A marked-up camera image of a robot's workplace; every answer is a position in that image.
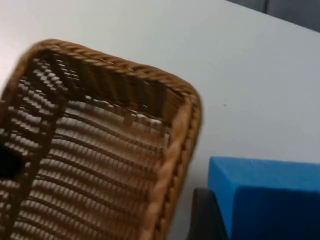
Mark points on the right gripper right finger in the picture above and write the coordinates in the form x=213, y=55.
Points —
x=208, y=217

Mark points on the blue cube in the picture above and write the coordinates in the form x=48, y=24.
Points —
x=270, y=200

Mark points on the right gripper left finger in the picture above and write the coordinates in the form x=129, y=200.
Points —
x=10, y=161

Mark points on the pale brown wicker basket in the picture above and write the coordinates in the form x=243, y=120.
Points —
x=100, y=155

